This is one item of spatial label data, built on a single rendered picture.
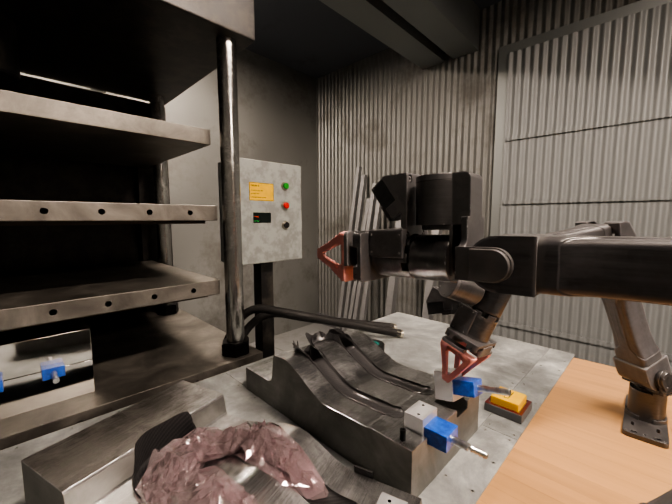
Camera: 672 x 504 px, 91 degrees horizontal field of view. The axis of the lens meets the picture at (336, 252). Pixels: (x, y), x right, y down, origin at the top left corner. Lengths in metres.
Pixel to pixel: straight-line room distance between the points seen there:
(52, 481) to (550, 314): 2.60
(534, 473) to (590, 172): 2.12
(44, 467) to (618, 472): 0.91
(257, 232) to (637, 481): 1.19
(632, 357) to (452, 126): 2.36
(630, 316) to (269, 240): 1.10
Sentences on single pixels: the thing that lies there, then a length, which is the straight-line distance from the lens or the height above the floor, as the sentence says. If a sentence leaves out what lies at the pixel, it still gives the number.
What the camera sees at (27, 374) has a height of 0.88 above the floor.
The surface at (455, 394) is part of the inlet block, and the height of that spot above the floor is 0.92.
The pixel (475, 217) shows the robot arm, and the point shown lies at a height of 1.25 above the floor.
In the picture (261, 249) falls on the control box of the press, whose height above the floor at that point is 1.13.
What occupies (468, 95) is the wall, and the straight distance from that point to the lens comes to 3.03.
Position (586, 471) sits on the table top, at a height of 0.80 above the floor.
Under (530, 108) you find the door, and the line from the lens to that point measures 2.79.
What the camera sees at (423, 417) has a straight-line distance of 0.63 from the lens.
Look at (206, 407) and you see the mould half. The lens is 0.70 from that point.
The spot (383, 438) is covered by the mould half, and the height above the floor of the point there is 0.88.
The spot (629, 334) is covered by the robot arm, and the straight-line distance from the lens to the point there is 0.93.
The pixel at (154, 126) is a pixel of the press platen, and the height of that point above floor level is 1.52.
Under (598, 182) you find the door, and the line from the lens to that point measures 2.63.
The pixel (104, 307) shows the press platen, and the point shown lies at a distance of 1.10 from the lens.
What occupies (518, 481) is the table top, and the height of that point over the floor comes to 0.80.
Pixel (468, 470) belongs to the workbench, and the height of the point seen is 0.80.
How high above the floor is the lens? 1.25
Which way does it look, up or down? 6 degrees down
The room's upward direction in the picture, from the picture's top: straight up
